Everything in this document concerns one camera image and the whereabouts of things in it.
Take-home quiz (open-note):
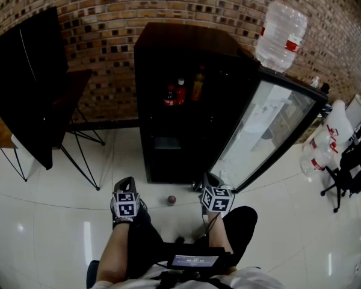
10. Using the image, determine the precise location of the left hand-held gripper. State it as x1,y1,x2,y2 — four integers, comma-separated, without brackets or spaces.
110,176,141,219

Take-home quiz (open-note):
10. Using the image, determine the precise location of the black mesh office chair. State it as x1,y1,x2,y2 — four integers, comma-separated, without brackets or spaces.
320,126,361,213

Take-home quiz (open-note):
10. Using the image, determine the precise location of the person's leg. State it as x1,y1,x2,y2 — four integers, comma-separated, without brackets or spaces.
125,202,172,281
198,205,259,267

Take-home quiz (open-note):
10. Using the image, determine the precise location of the person's white shirt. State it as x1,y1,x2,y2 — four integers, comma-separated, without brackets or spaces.
90,265,285,289

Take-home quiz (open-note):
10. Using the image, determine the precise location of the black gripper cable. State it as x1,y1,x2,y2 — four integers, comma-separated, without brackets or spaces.
201,211,221,242

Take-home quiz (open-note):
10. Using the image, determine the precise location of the red drink bottle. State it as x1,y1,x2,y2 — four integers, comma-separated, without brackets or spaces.
174,78,187,105

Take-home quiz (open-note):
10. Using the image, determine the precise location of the person's right leg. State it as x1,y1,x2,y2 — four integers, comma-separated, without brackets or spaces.
198,205,259,267

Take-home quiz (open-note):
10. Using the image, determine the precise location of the large black monitor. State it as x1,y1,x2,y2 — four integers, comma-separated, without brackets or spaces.
0,6,70,171

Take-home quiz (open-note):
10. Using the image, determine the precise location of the black glass fridge door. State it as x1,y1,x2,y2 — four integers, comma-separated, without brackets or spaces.
208,67,329,194

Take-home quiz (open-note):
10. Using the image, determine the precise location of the grey flat panel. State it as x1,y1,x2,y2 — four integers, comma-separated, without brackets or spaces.
345,94,361,132

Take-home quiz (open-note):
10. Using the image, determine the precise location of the black chest-mounted screen device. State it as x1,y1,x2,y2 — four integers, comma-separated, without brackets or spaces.
167,253,221,270

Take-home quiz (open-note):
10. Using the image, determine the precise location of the white opaque jug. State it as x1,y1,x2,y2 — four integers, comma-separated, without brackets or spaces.
324,99,354,146

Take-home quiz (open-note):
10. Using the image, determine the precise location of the large clear water jug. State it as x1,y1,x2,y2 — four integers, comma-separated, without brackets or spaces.
255,1,309,73

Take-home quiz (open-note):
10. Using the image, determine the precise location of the black glass-door fridge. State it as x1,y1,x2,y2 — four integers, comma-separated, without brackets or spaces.
134,22,329,194

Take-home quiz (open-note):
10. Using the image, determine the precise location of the black table with wire legs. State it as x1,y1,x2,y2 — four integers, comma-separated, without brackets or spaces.
0,67,106,191

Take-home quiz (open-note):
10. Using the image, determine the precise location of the yellow drink bottle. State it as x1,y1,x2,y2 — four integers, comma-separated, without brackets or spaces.
191,66,206,102

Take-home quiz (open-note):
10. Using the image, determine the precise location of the black chest harness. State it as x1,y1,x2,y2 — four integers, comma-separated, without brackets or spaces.
150,268,232,289

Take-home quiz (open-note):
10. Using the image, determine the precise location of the person's right forearm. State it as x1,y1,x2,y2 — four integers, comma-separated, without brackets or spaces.
205,211,233,254

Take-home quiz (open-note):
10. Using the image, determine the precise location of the black stool seat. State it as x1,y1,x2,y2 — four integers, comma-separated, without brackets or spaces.
86,259,100,289

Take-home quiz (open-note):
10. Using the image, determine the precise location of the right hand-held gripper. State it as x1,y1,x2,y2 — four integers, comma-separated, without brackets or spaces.
197,172,235,214

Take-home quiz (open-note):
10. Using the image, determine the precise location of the person's left leg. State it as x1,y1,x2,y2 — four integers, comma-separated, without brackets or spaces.
125,202,172,281

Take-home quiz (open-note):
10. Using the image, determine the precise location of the person's left forearm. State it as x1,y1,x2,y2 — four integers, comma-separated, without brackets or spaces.
95,220,132,282

